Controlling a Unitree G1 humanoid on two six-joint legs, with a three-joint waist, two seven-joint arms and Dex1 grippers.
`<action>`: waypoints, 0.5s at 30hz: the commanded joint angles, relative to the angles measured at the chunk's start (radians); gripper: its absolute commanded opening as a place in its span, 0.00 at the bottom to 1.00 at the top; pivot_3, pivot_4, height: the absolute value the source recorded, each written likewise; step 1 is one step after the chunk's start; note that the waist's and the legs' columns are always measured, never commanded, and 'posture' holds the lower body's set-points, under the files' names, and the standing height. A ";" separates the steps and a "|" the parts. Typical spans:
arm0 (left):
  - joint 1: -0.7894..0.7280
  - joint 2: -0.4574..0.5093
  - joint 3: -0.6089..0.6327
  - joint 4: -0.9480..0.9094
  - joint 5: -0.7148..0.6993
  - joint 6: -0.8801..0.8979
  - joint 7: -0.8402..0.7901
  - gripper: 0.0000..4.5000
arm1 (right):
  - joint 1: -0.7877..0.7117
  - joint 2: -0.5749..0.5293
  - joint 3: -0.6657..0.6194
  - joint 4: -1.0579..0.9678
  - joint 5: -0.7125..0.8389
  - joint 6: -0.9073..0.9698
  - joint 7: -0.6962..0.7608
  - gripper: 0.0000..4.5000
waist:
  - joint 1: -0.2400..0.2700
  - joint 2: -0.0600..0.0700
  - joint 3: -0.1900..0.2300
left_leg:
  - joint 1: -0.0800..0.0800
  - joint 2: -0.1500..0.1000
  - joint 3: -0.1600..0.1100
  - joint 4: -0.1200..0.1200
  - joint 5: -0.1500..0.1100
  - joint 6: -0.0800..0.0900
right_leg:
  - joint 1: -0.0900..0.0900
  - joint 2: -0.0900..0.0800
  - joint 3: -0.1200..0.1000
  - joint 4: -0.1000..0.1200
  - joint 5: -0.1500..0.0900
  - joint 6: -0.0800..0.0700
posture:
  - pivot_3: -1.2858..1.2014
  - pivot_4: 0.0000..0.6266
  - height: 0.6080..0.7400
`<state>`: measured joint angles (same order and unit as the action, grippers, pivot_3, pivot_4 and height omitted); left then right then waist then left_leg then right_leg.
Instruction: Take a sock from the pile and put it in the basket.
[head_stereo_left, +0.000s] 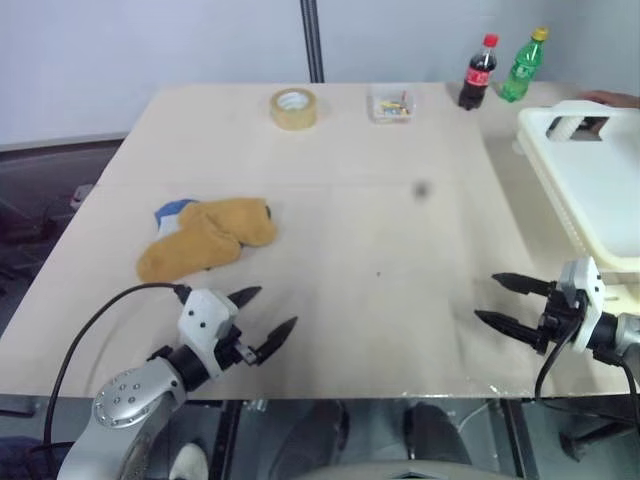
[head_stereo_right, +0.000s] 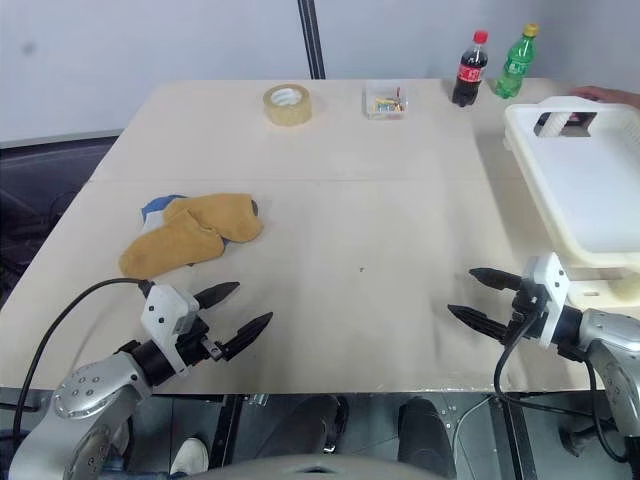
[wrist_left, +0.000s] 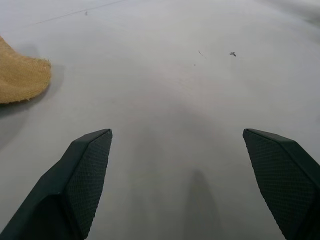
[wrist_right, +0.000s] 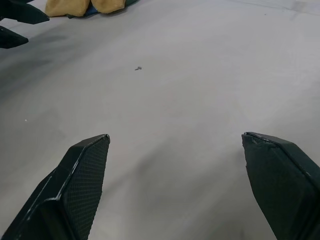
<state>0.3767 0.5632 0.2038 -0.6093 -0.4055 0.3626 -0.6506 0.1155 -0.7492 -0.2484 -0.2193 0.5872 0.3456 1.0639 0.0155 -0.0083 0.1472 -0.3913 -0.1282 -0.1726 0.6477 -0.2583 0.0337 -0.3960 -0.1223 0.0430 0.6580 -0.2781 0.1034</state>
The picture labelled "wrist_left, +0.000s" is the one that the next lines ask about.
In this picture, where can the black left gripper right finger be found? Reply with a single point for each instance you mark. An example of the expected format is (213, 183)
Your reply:
(287, 180)

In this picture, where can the brown cloth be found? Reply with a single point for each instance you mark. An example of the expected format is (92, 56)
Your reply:
(20, 77)

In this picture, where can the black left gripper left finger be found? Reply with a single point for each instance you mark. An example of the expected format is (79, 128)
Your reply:
(75, 180)

